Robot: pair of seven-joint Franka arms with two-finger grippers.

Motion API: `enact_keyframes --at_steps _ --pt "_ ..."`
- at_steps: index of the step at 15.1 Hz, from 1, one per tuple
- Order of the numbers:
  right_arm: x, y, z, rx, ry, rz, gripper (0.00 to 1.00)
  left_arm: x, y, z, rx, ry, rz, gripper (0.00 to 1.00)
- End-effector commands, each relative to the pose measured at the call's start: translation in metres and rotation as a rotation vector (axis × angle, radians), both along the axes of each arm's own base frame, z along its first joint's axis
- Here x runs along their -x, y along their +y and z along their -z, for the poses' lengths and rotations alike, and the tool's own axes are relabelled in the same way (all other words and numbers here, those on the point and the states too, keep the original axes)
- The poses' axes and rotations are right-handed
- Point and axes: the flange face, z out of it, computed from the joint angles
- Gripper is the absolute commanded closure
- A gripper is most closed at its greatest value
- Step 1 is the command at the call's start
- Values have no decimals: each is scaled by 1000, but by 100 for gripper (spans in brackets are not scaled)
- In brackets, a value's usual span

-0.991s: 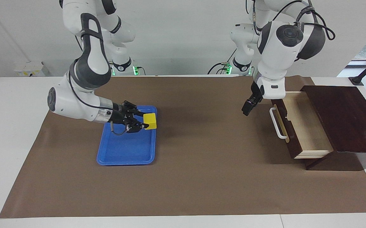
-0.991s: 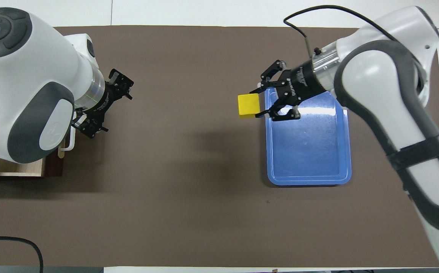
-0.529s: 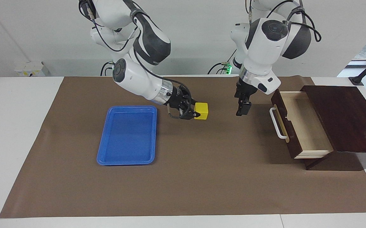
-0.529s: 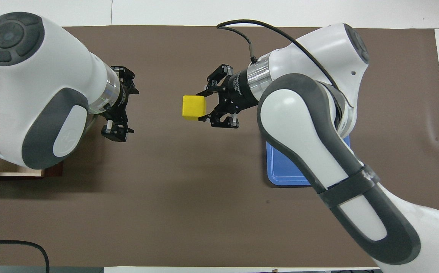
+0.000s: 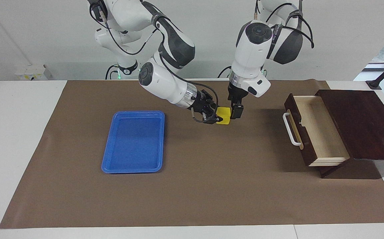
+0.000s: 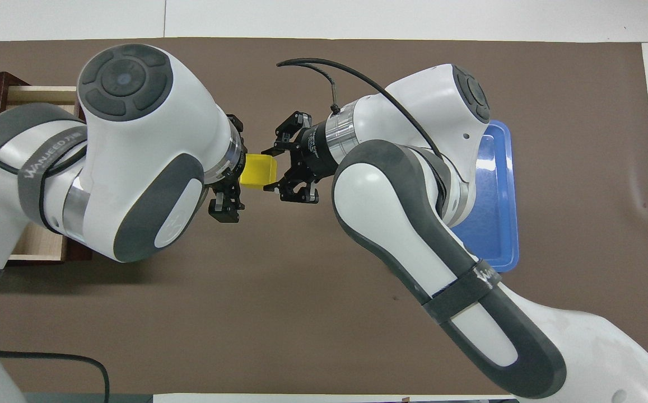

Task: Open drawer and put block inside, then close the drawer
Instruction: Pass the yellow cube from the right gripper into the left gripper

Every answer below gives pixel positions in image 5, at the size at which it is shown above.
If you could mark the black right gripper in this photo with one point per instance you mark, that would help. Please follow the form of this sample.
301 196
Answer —
204 104

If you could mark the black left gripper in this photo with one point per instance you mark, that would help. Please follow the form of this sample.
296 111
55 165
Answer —
236 94

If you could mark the yellow cube block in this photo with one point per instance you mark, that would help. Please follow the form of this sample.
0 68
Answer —
225 116

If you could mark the dark wooden drawer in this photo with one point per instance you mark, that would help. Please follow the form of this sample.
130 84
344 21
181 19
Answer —
324 132

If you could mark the dark wooden drawer cabinet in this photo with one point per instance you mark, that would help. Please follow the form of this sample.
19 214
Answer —
367 126

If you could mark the brown table mat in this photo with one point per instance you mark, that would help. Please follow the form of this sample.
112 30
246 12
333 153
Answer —
218 186

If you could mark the blue plastic tray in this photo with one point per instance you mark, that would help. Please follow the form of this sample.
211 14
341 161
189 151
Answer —
132 146

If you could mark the white wall socket box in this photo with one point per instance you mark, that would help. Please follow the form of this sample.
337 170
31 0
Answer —
32 73

